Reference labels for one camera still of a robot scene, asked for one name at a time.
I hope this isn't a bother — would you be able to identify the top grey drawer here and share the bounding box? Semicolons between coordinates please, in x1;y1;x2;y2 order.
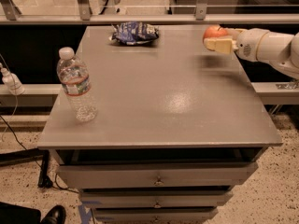
58;162;258;189

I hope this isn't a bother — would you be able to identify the black shoe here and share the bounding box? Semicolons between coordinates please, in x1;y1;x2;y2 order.
40;205;66;224

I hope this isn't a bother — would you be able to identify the black cable on floor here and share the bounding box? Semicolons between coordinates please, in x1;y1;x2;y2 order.
0;114;78;194

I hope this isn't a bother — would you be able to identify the clear plastic water bottle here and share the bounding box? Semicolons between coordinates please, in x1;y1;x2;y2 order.
56;47;97;122

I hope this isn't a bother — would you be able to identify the blue chip bag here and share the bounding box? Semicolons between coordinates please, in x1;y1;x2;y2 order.
109;21;159;46

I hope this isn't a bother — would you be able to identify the black stand leg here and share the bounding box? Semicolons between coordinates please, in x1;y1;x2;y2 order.
0;147;53;189

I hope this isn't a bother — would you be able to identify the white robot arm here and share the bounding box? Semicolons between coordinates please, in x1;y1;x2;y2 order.
203;25;299;79

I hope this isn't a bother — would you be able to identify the metal railing with glass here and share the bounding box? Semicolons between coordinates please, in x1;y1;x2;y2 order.
0;0;299;24

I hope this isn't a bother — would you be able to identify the bottom grey drawer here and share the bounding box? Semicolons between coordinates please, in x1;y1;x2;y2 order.
93;207;218;223

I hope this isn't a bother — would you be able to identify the grey drawer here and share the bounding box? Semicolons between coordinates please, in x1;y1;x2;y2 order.
58;162;258;189
93;207;218;223
80;190;233;208

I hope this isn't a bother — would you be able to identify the grey drawer cabinet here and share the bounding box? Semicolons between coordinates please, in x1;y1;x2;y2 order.
36;24;284;224

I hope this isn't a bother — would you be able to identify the middle grey drawer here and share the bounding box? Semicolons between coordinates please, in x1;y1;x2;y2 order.
80;190;233;208

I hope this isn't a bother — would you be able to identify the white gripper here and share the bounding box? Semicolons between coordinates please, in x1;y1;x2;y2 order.
204;28;269;62

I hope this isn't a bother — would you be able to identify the red apple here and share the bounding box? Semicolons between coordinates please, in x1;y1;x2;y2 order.
203;25;228;39

